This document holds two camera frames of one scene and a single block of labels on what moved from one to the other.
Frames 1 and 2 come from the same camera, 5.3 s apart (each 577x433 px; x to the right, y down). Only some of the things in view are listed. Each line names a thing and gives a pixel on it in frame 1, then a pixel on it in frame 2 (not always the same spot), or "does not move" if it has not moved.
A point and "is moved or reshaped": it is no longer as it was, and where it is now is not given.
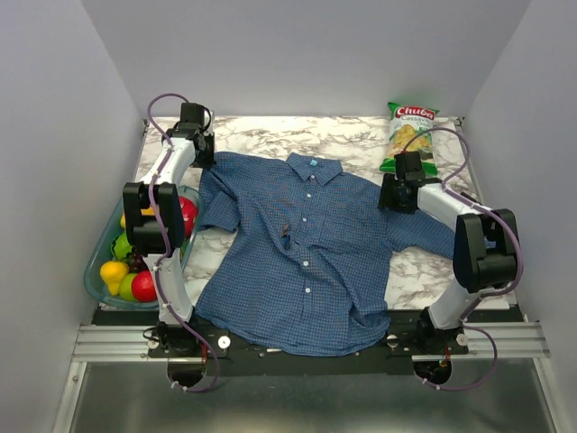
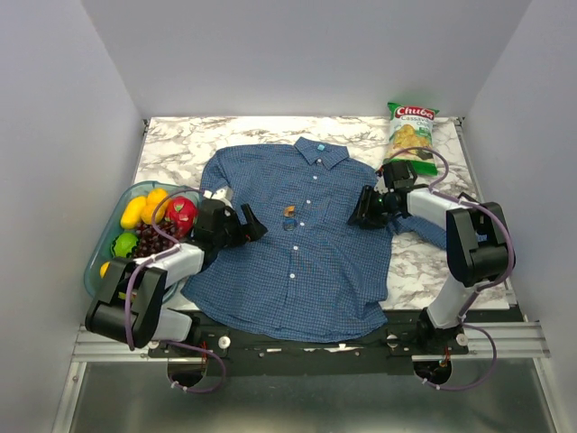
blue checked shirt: (297, 253) is moved or reshaped
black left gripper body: (206, 158) -> (229, 235)
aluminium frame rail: (487, 341) does not move
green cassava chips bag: (411, 129) does not move
